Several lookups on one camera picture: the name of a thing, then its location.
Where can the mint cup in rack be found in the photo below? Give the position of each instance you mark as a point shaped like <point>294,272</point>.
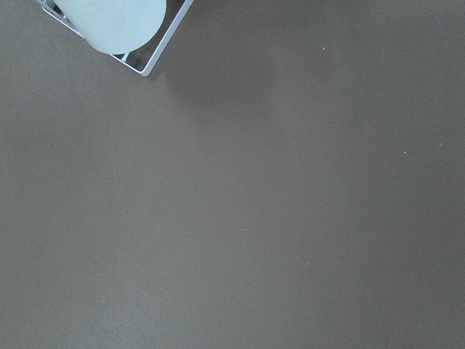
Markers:
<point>115,27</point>

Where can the metal rack at corner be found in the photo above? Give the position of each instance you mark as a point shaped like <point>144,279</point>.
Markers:
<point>143,59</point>

